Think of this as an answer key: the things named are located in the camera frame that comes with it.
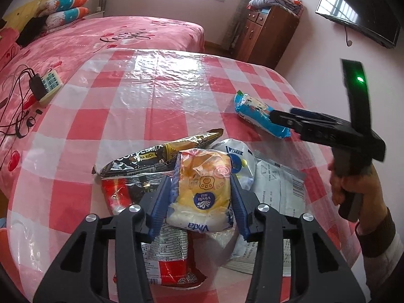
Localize blue snack wrapper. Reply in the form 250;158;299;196
234;90;290;139

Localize white blue plastic wrapper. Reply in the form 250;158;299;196
211;138;256;190

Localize white paper envelope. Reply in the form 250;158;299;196
224;159;306;274

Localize red Teh Tarik packet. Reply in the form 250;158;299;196
101;171;206;289

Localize yellow Vinda tissue pack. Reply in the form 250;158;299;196
166;148;234;233

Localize black yellow snack wrapper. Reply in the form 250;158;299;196
92;128;223;178

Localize right forearm sleeve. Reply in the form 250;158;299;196
355;213;403;302

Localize right hand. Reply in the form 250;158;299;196
328;161;388;235

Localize brown wooden cabinet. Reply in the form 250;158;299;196
232;6;300;69

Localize folded blankets pile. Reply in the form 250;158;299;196
247;0;304;18

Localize red white checkered tablecloth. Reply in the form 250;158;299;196
7;48;360;299

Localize white power strip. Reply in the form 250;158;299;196
39;70;64;107

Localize pink bed cover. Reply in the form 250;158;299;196
1;16;205;198

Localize pink pillow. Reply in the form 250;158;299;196
0;28;20;70

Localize black garment by pillows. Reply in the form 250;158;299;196
16;16;48;47

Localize lower striped colourful pillow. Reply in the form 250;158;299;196
44;7;90;30

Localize yellow headboard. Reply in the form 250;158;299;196
3;0;47;32

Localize wall mounted television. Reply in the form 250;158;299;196
316;0;400;48

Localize black charger cables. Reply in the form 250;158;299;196
0;64;45;165

